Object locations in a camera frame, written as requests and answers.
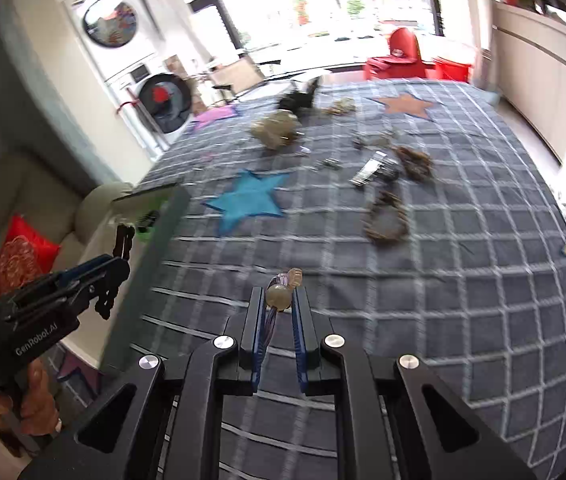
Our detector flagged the beige sofa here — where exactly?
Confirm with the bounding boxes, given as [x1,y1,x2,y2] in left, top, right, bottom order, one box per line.
[0,149,135,311]

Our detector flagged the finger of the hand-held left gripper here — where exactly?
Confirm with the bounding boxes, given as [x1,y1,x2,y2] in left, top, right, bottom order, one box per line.
[69,279,115,313]
[57,255,131,292]

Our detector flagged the silver hair clips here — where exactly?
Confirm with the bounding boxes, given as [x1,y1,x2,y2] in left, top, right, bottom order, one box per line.
[349,151,402,187]

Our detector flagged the beaded striped hair tie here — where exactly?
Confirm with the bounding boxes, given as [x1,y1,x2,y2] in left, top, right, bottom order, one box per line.
[262,267,304,348]

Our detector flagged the cream dotted bow clip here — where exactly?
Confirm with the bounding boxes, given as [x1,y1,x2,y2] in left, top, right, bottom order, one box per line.
[249,109,305,151]

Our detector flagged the black feather hair piece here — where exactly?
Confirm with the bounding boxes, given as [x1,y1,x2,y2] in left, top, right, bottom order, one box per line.
[277,76,322,112]

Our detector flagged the green plastic bangle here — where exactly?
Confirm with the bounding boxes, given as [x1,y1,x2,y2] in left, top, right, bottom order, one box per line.
[134,210,165,238]

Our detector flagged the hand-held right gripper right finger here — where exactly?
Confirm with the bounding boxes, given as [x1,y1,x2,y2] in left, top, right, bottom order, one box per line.
[290,287,538,480]

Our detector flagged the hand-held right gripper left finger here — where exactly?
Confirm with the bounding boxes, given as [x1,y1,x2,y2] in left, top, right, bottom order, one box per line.
[63,285,269,480]

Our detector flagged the red plastic chair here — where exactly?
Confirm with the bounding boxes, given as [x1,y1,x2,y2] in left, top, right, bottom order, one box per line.
[363,27,423,81]

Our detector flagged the grey checkered star blanket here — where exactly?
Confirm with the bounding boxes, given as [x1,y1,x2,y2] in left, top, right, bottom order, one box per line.
[58,77,566,480]

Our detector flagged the brown chain bracelet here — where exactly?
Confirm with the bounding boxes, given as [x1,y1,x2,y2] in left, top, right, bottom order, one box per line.
[362,190,410,247]

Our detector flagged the red plastic bin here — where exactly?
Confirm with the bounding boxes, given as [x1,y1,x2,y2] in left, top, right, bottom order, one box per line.
[432,56,474,82]

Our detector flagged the brown beaded scrunchie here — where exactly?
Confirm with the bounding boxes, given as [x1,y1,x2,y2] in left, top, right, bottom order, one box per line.
[394,145,434,182]

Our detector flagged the grey cardboard box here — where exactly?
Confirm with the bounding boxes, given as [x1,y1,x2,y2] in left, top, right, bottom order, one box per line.
[100,182,193,373]

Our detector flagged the white washing machine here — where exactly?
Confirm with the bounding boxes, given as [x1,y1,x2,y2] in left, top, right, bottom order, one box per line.
[107,57,200,150]

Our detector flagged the red embroidered cushion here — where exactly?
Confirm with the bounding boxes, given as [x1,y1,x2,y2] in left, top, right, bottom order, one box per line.
[0,214,62,297]

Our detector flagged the white stacked dryer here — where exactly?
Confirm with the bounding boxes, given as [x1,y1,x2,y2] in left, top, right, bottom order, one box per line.
[63,0,158,82]

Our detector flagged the beige low cabinet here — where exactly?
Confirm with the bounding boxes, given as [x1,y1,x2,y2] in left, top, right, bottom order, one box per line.
[492,0,566,163]

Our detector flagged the person's left hand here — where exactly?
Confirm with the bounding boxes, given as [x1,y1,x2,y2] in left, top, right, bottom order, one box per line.
[0,359,62,443]

